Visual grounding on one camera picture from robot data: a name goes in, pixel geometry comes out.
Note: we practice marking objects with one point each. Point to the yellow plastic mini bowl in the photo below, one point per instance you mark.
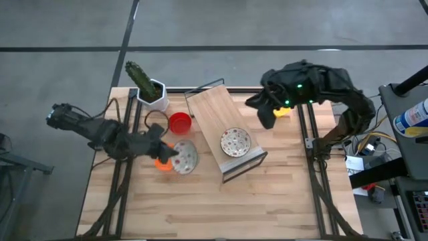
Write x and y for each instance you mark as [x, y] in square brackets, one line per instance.
[282, 112]

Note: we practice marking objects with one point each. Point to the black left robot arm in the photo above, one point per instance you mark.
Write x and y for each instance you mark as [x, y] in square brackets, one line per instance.
[97, 130]

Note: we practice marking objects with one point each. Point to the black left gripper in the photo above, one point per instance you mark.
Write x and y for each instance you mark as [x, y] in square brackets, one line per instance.
[154, 140]

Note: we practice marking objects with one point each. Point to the white floral mini bowl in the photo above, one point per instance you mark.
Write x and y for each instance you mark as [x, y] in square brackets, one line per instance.
[186, 157]
[235, 142]

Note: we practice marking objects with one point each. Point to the green cactus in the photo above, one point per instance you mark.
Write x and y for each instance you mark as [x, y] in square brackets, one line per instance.
[140, 78]

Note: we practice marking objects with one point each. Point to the grey equipment cart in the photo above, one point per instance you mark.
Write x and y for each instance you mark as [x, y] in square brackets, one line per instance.
[411, 157]

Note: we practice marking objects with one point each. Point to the red plastic mini bowl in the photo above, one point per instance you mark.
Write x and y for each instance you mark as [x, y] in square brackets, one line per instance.
[180, 123]

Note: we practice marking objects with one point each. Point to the wooden shelf riser black frame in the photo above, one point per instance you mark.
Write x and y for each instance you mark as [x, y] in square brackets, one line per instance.
[217, 114]

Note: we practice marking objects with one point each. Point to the black pole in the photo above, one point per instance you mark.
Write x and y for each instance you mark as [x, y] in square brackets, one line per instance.
[411, 82]

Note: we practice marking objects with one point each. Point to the orange plastic mini bowl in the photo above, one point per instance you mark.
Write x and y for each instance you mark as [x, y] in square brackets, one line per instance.
[164, 165]

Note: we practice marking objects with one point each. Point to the black aluminium rig frame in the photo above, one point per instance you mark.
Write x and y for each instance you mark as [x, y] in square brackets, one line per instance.
[317, 194]
[120, 187]

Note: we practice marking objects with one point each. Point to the white paper sheet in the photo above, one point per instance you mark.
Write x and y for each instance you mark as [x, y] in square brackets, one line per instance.
[354, 164]

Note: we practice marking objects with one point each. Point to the grey metal stand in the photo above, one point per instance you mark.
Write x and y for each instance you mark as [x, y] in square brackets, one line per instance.
[20, 167]

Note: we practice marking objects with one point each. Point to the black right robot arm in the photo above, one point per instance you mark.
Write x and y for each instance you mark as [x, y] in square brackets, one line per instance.
[334, 83]

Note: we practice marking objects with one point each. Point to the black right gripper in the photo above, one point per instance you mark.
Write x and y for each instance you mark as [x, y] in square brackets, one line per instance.
[267, 102]

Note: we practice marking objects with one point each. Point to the white hexagonal plant pot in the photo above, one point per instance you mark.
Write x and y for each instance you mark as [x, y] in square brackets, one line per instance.
[160, 100]

